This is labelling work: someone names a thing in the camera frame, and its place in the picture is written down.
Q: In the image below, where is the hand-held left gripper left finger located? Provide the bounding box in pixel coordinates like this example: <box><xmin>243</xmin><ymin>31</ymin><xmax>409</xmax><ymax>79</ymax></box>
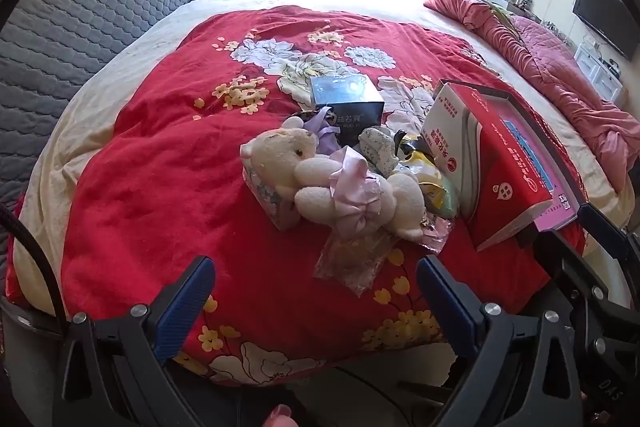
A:
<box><xmin>52</xmin><ymin>255</ymin><xmax>217</xmax><ymax>427</ymax></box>

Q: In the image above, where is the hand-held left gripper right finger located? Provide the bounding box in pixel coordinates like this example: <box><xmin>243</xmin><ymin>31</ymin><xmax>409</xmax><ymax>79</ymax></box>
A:
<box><xmin>416</xmin><ymin>255</ymin><xmax>586</xmax><ymax>427</ymax></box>

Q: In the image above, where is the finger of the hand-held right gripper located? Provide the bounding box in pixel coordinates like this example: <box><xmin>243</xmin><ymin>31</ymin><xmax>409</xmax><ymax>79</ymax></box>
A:
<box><xmin>577</xmin><ymin>203</ymin><xmax>640</xmax><ymax>268</ymax></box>
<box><xmin>532</xmin><ymin>229</ymin><xmax>610</xmax><ymax>308</ymax></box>

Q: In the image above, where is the red cardboard box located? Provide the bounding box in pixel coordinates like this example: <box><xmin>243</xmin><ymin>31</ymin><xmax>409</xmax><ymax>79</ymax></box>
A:
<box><xmin>439</xmin><ymin>79</ymin><xmax>588</xmax><ymax>253</ymax></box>

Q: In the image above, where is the white floral cloth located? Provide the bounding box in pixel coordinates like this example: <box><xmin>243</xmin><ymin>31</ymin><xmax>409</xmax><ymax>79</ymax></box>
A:
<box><xmin>357</xmin><ymin>127</ymin><xmax>401</xmax><ymax>175</ymax></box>

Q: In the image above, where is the cream teddy bear lilac ribbon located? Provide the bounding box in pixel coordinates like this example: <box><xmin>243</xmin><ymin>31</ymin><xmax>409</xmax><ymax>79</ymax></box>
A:
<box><xmin>240</xmin><ymin>106</ymin><xmax>426</xmax><ymax>242</ymax></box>

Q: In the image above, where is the clear plastic bag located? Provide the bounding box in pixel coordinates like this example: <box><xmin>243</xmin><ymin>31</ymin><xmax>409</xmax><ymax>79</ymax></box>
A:
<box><xmin>314</xmin><ymin>212</ymin><xmax>453</xmax><ymax>298</ymax></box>

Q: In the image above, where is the red floral blanket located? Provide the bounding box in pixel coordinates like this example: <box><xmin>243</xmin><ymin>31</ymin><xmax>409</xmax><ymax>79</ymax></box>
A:
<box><xmin>60</xmin><ymin>4</ymin><xmax>588</xmax><ymax>388</ymax></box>

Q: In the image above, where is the floral tissue pack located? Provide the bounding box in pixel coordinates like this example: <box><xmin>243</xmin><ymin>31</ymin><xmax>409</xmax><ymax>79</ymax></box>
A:
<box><xmin>241</xmin><ymin>157</ymin><xmax>301</xmax><ymax>233</ymax></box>

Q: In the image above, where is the white cabinet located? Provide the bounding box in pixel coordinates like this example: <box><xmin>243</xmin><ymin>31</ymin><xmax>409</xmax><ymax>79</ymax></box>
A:
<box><xmin>575</xmin><ymin>42</ymin><xmax>626</xmax><ymax>108</ymax></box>

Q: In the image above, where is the pink quilt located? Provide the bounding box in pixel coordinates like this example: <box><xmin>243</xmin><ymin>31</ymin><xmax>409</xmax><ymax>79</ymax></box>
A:
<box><xmin>424</xmin><ymin>0</ymin><xmax>640</xmax><ymax>192</ymax></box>

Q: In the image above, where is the white red printed carton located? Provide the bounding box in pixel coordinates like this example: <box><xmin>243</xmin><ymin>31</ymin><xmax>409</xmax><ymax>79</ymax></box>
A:
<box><xmin>419</xmin><ymin>82</ymin><xmax>483</xmax><ymax>218</ymax></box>

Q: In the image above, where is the black flat television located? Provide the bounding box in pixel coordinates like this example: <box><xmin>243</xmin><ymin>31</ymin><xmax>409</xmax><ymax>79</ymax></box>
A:
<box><xmin>572</xmin><ymin>0</ymin><xmax>638</xmax><ymax>60</ymax></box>

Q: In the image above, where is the dark glossy box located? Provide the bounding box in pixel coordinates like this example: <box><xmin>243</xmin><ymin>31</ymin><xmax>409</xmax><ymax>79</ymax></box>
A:
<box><xmin>309</xmin><ymin>74</ymin><xmax>385</xmax><ymax>148</ymax></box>

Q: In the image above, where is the yellow green cloth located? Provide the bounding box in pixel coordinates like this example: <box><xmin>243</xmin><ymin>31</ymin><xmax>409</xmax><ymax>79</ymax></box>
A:
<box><xmin>487</xmin><ymin>4</ymin><xmax>516</xmax><ymax>30</ymax></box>

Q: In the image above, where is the cream bed sheet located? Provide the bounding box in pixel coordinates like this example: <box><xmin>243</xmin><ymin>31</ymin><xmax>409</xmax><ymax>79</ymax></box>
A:
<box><xmin>12</xmin><ymin>0</ymin><xmax>631</xmax><ymax>323</ymax></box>

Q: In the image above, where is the grey quilted headboard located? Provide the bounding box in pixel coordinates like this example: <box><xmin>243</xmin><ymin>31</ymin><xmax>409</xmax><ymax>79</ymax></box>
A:
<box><xmin>0</xmin><ymin>0</ymin><xmax>211</xmax><ymax>288</ymax></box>

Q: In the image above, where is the black cable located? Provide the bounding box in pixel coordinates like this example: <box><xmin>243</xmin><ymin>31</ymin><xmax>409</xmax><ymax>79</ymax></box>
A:
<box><xmin>0</xmin><ymin>202</ymin><xmax>68</xmax><ymax>333</ymax></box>

